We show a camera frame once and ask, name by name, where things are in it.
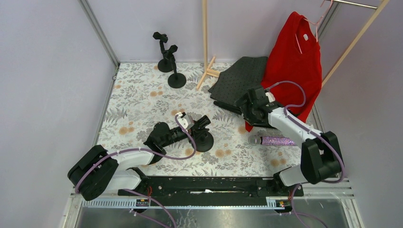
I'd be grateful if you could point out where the black mic stand front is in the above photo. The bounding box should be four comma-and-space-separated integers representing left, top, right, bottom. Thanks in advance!
191, 128, 214, 152

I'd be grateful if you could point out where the black mic stand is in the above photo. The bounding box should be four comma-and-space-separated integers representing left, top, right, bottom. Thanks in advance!
164, 45, 186, 88
191, 128, 214, 152
153, 32, 173, 73

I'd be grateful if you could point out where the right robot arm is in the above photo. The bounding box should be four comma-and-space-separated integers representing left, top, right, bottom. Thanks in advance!
234, 86, 345, 187

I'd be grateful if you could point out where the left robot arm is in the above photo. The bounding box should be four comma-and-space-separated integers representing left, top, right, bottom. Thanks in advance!
67, 112, 214, 201

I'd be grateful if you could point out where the black mic stand middle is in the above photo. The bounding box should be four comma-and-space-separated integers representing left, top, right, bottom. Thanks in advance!
164, 45, 186, 88

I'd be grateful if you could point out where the black mic stand back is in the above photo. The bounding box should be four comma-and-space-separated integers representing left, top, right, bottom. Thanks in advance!
153, 32, 173, 73

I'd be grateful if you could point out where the grey dotted cloth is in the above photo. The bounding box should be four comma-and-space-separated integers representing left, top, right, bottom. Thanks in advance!
209, 57, 268, 106

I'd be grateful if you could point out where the purple glitter microphone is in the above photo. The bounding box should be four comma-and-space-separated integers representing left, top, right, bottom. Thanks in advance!
248, 135, 296, 146

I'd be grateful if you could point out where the floral table mat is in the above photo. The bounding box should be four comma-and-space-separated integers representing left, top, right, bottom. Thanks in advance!
98, 63, 300, 177

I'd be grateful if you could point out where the red t-shirt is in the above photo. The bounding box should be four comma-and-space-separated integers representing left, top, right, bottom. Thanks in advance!
261, 11, 322, 122

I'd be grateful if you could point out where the pink clothes hanger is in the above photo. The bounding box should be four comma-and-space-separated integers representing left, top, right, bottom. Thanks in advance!
295, 0, 334, 54

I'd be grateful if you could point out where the wooden clothes rack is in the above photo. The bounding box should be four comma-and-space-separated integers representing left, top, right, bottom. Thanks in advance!
196, 0, 389, 90

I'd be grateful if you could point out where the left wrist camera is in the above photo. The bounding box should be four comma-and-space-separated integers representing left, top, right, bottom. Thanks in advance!
175, 112, 194, 130

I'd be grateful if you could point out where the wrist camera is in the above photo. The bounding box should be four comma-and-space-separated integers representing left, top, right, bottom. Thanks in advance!
265, 92, 276, 103
175, 112, 194, 130

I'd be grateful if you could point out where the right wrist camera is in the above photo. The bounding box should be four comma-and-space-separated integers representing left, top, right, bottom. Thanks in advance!
265, 92, 276, 103

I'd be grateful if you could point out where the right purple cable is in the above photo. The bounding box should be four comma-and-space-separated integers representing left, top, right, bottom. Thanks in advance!
266, 81, 347, 228

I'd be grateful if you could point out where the purple cable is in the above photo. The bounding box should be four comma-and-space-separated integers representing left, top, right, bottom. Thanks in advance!
266, 81, 347, 228
74, 114, 197, 228

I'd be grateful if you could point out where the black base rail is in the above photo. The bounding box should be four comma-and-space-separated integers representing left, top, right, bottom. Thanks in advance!
133, 176, 294, 207

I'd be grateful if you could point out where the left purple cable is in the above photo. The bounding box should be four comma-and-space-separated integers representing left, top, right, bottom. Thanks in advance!
74, 114, 197, 228

